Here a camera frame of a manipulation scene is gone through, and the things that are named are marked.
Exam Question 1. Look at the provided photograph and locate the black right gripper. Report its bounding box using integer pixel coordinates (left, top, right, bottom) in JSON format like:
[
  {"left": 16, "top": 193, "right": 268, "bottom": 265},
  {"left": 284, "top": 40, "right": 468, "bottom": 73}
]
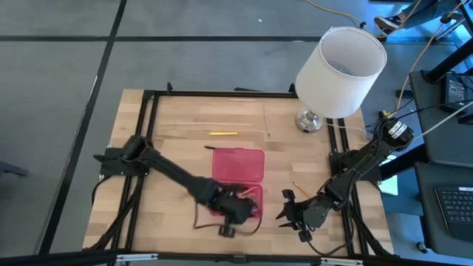
[{"left": 275, "top": 188, "right": 332, "bottom": 243}]

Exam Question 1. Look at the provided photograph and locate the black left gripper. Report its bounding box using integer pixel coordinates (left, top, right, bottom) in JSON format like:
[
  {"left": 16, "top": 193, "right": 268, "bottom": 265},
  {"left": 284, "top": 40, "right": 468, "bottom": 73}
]
[{"left": 206, "top": 184, "right": 259, "bottom": 239}]

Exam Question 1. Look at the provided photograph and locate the natural wooden pencil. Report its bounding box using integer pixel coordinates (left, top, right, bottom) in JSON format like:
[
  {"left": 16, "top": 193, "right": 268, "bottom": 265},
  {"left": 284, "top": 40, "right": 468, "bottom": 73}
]
[{"left": 262, "top": 103, "right": 272, "bottom": 140}]

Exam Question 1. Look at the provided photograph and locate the pink translucent supply box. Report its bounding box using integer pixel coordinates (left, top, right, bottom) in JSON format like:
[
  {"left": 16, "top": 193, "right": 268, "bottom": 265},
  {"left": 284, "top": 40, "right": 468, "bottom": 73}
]
[{"left": 211, "top": 147, "right": 266, "bottom": 219}]

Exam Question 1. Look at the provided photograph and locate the dark grey keyboard desk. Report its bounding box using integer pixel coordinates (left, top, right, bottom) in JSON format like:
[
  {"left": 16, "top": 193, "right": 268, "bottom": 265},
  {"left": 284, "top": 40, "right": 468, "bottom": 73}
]
[{"left": 413, "top": 161, "right": 473, "bottom": 259}]

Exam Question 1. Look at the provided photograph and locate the white-shade silver table lamp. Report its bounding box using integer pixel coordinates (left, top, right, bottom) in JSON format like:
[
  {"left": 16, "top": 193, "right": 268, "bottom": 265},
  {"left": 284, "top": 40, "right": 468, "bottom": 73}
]
[{"left": 294, "top": 25, "right": 389, "bottom": 134}]

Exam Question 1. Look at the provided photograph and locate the black computer keyboard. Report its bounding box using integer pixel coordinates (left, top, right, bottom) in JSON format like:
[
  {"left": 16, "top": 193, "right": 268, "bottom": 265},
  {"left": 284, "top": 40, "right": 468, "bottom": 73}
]
[{"left": 435, "top": 185, "right": 473, "bottom": 244}]

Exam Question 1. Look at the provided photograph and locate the black power adapter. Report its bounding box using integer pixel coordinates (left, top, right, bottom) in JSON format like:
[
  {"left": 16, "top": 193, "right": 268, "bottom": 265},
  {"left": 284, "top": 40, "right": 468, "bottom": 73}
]
[{"left": 440, "top": 73, "right": 469, "bottom": 115}]

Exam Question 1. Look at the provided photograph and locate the person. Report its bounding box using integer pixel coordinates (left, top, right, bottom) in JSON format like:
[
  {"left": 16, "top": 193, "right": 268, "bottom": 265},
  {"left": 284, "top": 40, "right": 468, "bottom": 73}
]
[{"left": 373, "top": 0, "right": 473, "bottom": 38}]

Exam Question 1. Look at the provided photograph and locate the dark grey chair leg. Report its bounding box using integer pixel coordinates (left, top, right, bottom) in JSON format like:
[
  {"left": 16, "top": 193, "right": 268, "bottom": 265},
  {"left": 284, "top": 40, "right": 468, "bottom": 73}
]
[{"left": 0, "top": 160, "right": 30, "bottom": 177}]

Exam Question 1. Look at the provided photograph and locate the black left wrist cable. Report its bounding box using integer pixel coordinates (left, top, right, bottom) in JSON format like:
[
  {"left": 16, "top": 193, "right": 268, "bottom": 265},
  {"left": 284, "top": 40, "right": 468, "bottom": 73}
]
[{"left": 192, "top": 201, "right": 264, "bottom": 237}]

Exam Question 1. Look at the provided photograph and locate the silver frame bracket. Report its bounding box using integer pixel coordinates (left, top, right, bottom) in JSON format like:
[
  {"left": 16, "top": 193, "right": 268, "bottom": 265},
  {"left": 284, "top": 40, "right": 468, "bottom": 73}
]
[
  {"left": 115, "top": 253, "right": 159, "bottom": 264},
  {"left": 320, "top": 257, "right": 364, "bottom": 266}
]

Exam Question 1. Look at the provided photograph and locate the white lamp cord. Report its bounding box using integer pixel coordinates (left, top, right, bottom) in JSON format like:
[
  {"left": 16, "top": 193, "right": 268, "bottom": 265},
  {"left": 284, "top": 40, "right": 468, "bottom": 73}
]
[{"left": 324, "top": 123, "right": 372, "bottom": 138}]

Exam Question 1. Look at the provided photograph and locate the black aluminium table frame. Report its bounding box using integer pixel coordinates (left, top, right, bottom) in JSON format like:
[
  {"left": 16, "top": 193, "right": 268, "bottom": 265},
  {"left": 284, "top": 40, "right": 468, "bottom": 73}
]
[{"left": 0, "top": 81, "right": 473, "bottom": 266}]

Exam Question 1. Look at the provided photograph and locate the white taut cable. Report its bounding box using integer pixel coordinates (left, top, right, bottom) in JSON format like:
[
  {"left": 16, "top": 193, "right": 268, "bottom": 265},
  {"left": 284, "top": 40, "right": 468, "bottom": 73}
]
[{"left": 409, "top": 109, "right": 473, "bottom": 145}]

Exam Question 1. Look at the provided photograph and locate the yellow hanging cable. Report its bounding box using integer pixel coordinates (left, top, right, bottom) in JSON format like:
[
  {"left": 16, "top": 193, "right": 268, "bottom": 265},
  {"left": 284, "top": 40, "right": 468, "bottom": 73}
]
[{"left": 395, "top": 0, "right": 467, "bottom": 112}]

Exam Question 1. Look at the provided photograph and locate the yellow floor cable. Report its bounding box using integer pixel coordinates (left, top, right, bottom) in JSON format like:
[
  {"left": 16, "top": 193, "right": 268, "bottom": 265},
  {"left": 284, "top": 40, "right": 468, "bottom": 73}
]
[{"left": 304, "top": 0, "right": 387, "bottom": 41}]

